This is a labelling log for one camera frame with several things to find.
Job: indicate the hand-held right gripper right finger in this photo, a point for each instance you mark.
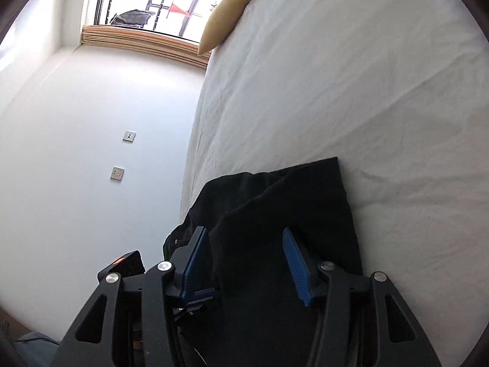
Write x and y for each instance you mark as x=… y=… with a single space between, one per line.
x=298 y=267

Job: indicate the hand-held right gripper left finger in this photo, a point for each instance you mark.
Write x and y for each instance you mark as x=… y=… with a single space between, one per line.
x=195 y=263

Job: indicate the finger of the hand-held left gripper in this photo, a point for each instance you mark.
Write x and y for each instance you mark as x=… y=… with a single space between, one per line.
x=206 y=294

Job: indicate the black denim pants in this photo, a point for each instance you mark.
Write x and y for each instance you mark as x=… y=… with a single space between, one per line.
x=267 y=218

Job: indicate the person's grey trouser leg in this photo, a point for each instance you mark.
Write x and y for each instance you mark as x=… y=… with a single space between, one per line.
x=36 y=349

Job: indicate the beige curtain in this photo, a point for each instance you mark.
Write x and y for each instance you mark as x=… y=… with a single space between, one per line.
x=145 y=44

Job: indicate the dark hanging clothes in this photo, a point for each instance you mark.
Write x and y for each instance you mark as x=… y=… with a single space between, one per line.
x=131 y=18

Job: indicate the yellow pillow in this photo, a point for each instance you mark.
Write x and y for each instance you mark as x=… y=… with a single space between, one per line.
x=221 y=19

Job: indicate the red cloth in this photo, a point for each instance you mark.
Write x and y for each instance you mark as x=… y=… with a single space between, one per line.
x=176 y=8

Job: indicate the white wall socket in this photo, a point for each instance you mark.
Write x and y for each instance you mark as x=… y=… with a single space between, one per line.
x=117 y=173
x=129 y=135

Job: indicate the black balcony door frame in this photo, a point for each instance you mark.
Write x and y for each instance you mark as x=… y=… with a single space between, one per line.
x=160 y=4

